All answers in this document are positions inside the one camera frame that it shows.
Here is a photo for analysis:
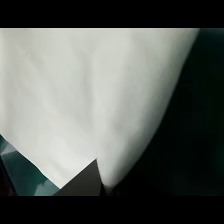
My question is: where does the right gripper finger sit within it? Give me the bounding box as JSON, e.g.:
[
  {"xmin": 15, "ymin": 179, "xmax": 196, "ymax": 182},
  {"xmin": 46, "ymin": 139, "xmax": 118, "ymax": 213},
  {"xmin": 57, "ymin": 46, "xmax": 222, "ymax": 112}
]
[{"xmin": 53, "ymin": 157, "xmax": 103, "ymax": 197}]

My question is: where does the beige shirt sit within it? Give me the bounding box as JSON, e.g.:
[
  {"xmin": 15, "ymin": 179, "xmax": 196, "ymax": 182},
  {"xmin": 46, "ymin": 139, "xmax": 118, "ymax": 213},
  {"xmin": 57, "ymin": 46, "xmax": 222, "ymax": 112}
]
[{"xmin": 0, "ymin": 27, "xmax": 201, "ymax": 192}]

